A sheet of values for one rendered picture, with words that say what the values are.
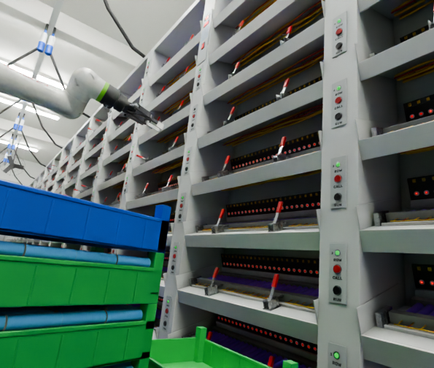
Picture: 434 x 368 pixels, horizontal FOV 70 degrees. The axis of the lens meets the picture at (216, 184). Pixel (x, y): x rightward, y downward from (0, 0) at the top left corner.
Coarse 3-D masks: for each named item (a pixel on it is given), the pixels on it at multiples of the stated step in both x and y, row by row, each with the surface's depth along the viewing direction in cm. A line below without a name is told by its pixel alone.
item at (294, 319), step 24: (216, 264) 127; (240, 264) 116; (264, 264) 106; (288, 264) 98; (312, 264) 91; (192, 288) 113; (216, 288) 103; (240, 288) 98; (264, 288) 91; (288, 288) 90; (312, 288) 87; (216, 312) 96; (240, 312) 87; (264, 312) 80; (288, 312) 77; (312, 312) 74; (312, 336) 68
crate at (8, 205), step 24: (0, 192) 35; (24, 192) 37; (48, 192) 39; (0, 216) 34; (24, 216) 36; (48, 216) 38; (72, 216) 41; (96, 216) 44; (120, 216) 46; (144, 216) 50; (168, 216) 54; (48, 240) 54; (72, 240) 41; (96, 240) 43; (120, 240) 46; (144, 240) 50
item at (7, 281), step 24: (0, 264) 34; (24, 264) 36; (48, 264) 38; (72, 264) 40; (96, 264) 43; (0, 288) 34; (24, 288) 36; (48, 288) 38; (72, 288) 40; (96, 288) 43; (120, 288) 46; (144, 288) 49
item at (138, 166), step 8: (184, 136) 138; (168, 152) 149; (176, 152) 144; (152, 160) 163; (160, 160) 156; (168, 160) 150; (176, 160) 169; (136, 168) 180; (144, 168) 171; (152, 168) 164; (160, 168) 180
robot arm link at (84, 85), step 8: (80, 72) 126; (88, 72) 127; (72, 80) 127; (80, 80) 126; (88, 80) 127; (96, 80) 129; (72, 88) 127; (80, 88) 127; (88, 88) 128; (96, 88) 129; (104, 88) 131; (72, 96) 128; (80, 96) 129; (88, 96) 131; (96, 96) 131
